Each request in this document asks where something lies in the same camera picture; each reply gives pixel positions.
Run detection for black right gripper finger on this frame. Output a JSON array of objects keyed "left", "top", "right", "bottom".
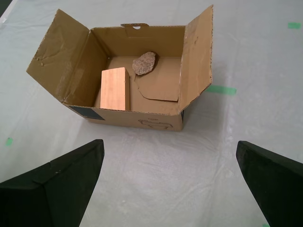
[
  {"left": 235, "top": 140, "right": 303, "bottom": 227},
  {"left": 0, "top": 139, "right": 105, "bottom": 227}
]

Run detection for light wooden block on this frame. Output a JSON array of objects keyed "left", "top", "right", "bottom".
[{"left": 100, "top": 67, "right": 131, "bottom": 112}]

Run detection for brown cardboard box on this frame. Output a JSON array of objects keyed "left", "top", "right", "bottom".
[{"left": 26, "top": 4, "right": 214, "bottom": 132}]

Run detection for speckled pinkish rock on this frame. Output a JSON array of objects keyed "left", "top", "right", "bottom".
[{"left": 132, "top": 51, "right": 157, "bottom": 76}]

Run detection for pale green tape strip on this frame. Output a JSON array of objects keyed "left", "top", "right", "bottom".
[{"left": 205, "top": 85, "right": 238, "bottom": 96}]

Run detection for white plastic table cover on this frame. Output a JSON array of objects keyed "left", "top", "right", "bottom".
[{"left": 0, "top": 0, "right": 303, "bottom": 227}]

